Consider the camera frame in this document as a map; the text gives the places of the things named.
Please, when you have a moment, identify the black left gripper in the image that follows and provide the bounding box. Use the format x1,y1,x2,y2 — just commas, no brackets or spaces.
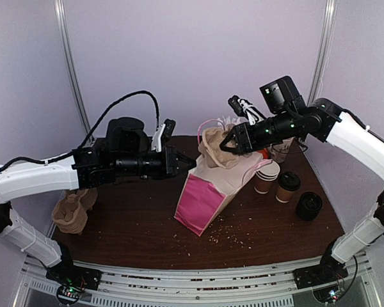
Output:
113,145,196,180

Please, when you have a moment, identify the single pulp cup carrier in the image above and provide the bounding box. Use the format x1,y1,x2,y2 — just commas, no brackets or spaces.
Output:
198,124,252,169

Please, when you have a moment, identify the white pink paper bag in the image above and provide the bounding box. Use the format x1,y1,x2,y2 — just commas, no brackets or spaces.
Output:
173,119,280,237

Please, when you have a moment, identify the stack of brown paper cups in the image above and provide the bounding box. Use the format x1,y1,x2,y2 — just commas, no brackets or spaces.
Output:
254,161,280,194

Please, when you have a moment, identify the black cup lid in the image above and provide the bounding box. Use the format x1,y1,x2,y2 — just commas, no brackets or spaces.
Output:
278,171,301,191

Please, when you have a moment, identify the single brown paper cup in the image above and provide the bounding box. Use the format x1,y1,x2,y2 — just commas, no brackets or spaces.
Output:
275,178,301,203

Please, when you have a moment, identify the stack of black cup lids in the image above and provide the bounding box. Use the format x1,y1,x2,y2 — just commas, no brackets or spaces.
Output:
296,192,323,221

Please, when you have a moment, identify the stack of pulp cup carriers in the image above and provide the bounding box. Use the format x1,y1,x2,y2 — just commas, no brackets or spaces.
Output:
52,188,98,235

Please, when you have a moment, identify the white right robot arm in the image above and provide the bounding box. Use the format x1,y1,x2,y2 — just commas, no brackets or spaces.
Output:
220,75,384,283

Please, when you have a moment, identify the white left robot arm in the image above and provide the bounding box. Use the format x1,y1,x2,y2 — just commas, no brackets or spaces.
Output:
0,117,196,284

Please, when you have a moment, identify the glass jar of straws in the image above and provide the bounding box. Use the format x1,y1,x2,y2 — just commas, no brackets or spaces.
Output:
216,116,242,125

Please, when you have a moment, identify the orange plastic bowl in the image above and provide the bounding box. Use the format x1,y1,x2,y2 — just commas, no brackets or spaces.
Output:
260,148,269,159

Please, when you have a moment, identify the white ceramic mug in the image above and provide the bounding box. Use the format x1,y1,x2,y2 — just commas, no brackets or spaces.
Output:
269,138,294,163

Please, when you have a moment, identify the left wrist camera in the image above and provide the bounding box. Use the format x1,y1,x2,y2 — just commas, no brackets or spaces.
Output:
151,118,176,152

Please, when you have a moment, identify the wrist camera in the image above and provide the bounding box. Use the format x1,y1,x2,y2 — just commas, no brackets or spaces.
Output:
228,95,266,125
151,118,176,152

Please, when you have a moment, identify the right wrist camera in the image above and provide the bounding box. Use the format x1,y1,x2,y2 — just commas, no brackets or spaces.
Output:
228,95,266,125

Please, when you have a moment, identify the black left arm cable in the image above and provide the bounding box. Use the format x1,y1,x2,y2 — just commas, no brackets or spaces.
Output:
0,90,161,170

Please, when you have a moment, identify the aluminium frame post right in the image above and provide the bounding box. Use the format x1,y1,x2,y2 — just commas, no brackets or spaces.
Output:
307,0,338,105

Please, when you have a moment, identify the aluminium frame post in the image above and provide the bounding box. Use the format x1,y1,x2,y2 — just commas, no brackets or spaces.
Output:
307,0,338,105
54,0,91,134

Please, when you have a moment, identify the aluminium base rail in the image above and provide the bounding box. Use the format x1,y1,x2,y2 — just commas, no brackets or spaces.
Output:
12,253,381,306

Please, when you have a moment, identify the aluminium frame post left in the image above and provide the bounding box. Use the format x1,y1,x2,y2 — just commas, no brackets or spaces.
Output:
54,0,91,134

